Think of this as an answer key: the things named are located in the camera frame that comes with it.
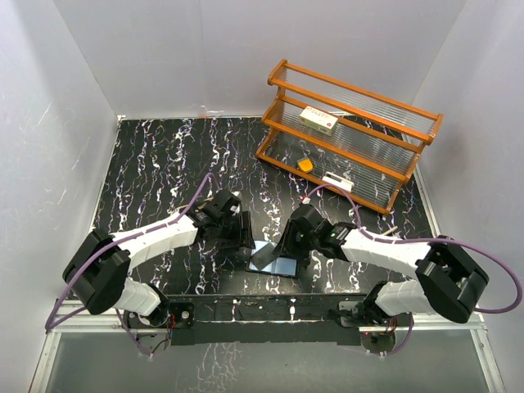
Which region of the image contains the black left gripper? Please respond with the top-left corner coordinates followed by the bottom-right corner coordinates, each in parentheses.
top-left (215, 211), bottom-right (255, 251)

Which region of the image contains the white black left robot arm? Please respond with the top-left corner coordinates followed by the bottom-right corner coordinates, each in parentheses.
top-left (62, 189), bottom-right (255, 327)

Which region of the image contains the white red small box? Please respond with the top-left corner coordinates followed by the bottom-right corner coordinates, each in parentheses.
top-left (299, 106), bottom-right (338, 136)

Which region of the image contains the white black small device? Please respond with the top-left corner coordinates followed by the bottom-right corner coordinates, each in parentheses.
top-left (322, 172), bottom-right (355, 192)

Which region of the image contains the beige flat wooden piece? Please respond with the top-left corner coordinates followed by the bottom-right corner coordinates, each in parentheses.
top-left (382, 226), bottom-right (399, 237)

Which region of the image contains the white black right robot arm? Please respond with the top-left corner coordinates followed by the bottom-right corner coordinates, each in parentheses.
top-left (273, 204), bottom-right (489, 325)

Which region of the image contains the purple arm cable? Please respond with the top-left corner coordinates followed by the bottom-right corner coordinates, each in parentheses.
top-left (300, 183), bottom-right (523, 314)
top-left (43, 172), bottom-right (218, 332)

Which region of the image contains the orange wooden shelf rack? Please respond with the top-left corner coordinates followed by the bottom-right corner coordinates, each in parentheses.
top-left (256, 60), bottom-right (443, 215)

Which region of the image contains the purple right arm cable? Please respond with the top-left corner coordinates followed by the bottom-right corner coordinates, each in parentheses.
top-left (300, 183), bottom-right (523, 314)

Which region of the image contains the small orange yellow block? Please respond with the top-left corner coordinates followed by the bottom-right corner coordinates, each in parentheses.
top-left (297, 158), bottom-right (314, 173)

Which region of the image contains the black blue card holder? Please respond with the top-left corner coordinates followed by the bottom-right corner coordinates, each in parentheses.
top-left (246, 241), bottom-right (298, 278)

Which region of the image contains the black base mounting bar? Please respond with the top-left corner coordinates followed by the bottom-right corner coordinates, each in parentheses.
top-left (169, 293), bottom-right (364, 346)

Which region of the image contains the beige oval plastic tray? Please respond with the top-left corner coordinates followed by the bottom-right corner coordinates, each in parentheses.
top-left (173, 197), bottom-right (212, 213)

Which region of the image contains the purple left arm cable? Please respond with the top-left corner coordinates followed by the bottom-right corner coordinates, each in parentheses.
top-left (43, 172), bottom-right (218, 332)

